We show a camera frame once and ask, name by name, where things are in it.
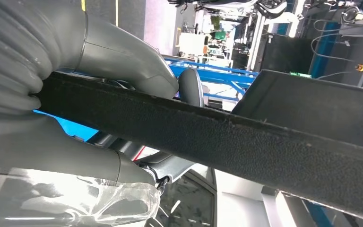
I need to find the white board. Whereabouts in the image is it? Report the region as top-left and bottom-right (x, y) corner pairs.
(178, 32), (209, 56)

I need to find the white vehicle body red stripe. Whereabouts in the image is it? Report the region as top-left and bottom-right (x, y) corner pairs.
(133, 145), (304, 227)

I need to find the clear plastic film wrap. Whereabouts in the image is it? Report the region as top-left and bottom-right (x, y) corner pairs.
(0, 167), (162, 227)

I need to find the grey cable yellow connector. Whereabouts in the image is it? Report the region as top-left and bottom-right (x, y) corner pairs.
(310, 18), (363, 79)

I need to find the black flat mat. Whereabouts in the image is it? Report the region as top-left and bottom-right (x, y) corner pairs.
(260, 33), (314, 75)

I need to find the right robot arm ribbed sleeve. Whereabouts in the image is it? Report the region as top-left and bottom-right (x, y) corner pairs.
(0, 0), (88, 115)

